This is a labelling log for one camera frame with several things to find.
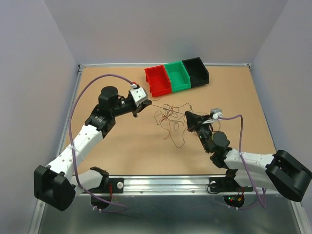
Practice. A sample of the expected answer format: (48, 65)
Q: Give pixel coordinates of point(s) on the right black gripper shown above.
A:
(195, 121)

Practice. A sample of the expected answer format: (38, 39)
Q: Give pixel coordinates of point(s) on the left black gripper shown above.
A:
(137, 107)

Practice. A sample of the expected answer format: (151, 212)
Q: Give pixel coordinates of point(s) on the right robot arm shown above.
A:
(279, 171)

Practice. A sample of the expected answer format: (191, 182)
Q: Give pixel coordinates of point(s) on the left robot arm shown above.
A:
(96, 128)

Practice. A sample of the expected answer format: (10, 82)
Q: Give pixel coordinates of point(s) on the red plastic bin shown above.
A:
(158, 80)

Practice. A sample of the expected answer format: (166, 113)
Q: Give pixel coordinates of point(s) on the green plastic bin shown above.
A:
(178, 76)

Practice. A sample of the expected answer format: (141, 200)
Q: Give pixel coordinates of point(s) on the black plastic bin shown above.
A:
(197, 71)

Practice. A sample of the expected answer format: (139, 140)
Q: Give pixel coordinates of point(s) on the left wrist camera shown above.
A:
(138, 94)

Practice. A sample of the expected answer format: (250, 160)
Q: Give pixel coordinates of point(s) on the aluminium front rail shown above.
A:
(156, 184)

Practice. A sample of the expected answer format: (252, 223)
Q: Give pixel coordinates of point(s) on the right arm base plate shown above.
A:
(226, 185)

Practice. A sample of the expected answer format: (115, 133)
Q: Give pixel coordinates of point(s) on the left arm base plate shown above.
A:
(117, 184)

